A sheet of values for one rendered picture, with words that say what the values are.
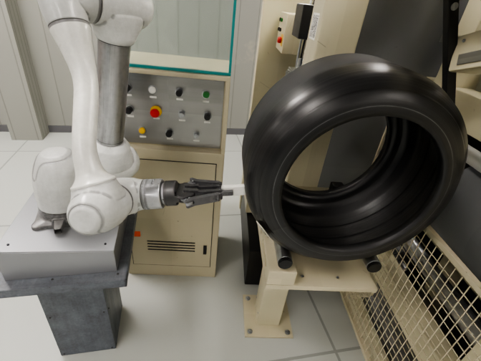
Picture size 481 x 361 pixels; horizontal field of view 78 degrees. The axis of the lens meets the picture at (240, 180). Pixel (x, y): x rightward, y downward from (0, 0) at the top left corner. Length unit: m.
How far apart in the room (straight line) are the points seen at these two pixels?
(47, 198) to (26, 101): 2.69
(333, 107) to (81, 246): 0.95
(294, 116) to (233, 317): 1.41
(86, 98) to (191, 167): 0.77
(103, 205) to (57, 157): 0.50
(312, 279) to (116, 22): 0.99
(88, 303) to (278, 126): 1.17
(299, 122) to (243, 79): 3.18
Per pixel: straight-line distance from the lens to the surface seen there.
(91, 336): 1.74
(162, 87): 1.44
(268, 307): 1.74
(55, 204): 1.25
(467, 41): 1.11
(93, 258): 1.21
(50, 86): 4.00
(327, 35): 1.04
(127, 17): 1.05
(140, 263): 2.01
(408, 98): 0.74
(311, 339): 1.91
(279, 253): 0.94
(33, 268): 1.29
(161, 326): 1.86
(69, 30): 0.95
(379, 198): 1.16
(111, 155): 1.23
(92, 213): 0.71
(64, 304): 1.56
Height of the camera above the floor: 1.56
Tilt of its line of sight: 31 degrees down
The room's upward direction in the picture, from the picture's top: 7 degrees clockwise
